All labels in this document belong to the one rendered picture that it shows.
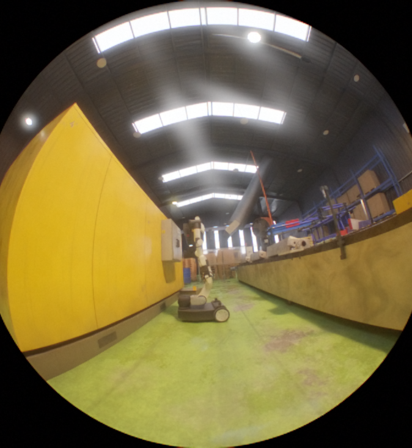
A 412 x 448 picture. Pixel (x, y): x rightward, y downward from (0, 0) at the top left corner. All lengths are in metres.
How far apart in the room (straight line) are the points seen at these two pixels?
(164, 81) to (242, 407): 9.95
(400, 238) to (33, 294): 1.97
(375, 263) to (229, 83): 9.64
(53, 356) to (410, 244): 2.02
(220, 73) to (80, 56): 7.37
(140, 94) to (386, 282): 10.08
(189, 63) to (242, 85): 3.22
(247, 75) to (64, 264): 9.84
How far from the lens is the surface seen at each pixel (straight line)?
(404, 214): 1.08
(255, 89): 10.02
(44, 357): 1.14
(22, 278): 0.99
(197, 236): 1.93
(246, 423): 0.82
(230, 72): 9.56
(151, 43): 9.02
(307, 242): 2.30
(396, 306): 1.21
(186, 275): 8.28
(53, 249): 1.07
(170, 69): 9.24
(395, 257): 1.13
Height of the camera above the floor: 0.71
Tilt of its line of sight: 17 degrees up
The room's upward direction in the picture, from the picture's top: 5 degrees counter-clockwise
